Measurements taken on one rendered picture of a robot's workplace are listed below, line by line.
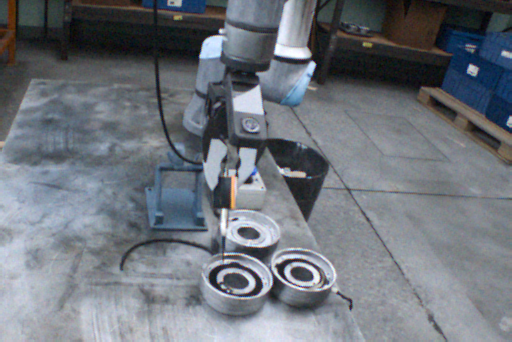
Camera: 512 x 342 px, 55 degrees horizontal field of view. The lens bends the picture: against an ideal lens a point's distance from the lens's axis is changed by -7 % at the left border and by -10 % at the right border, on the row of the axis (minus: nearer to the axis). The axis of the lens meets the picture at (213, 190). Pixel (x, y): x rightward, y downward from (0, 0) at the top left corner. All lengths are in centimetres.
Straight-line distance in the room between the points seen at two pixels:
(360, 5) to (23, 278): 468
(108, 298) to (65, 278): 8
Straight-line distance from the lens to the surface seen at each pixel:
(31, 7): 479
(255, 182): 101
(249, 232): 92
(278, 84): 119
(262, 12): 69
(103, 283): 80
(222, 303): 75
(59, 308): 75
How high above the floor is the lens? 133
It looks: 30 degrees down
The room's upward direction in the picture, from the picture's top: 11 degrees clockwise
